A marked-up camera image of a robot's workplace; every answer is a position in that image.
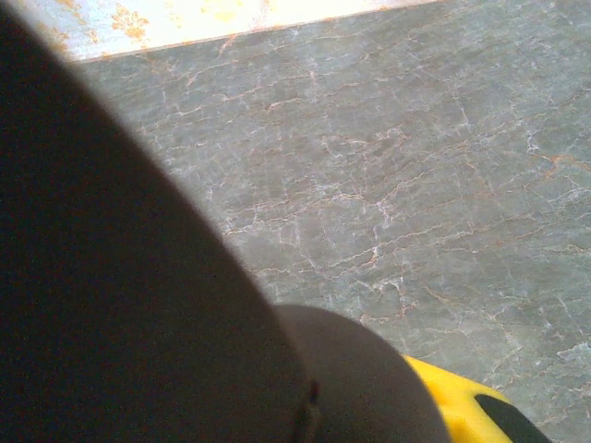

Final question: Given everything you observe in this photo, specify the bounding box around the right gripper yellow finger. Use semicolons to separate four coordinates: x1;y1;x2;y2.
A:
400;353;554;443

